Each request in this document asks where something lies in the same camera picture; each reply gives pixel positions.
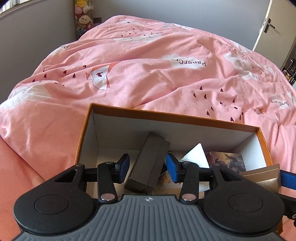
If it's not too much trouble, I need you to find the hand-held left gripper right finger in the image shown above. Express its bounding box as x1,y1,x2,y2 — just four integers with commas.
165,154,244,205

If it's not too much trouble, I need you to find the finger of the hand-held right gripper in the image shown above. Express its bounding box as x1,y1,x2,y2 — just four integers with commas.
279,170,296,193
279,193,296,221

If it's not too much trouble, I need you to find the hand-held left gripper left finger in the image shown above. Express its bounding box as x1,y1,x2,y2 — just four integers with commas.
51,154,130,204

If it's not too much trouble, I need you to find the dark grey box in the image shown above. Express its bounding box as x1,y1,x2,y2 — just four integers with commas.
123,132,171,193

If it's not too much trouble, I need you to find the white printed card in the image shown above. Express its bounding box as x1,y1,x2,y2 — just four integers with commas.
179,143,210,169

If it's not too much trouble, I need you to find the gold box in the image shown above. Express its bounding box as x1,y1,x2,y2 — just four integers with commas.
239,163,282,194

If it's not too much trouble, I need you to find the orange cardboard box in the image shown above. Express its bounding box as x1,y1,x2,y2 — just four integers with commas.
75,103,284,235

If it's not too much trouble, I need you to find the brown illustrated card box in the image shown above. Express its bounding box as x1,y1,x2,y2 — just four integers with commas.
206,150,246,175

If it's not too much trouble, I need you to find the floral printed card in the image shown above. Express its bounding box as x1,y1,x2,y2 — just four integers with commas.
155,170,184,196

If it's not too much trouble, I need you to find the pink printed duvet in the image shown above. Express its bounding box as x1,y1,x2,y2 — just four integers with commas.
0,15,296,183

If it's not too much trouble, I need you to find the salmon bed sheet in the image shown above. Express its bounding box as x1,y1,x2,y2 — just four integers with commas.
0,138,79,233

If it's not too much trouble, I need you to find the cluttered shelf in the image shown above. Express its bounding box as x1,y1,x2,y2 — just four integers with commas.
281,55,296,87

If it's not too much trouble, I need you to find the clear tube of plush toys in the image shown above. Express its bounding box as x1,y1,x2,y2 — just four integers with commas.
73,0,95,39

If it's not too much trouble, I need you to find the grey door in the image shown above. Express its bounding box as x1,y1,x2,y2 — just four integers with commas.
252,0,296,70

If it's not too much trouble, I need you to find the window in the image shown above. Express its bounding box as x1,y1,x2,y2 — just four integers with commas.
0,0,26,15

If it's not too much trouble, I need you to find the black door handle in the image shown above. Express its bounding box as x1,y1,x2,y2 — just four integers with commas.
263,18,276,33

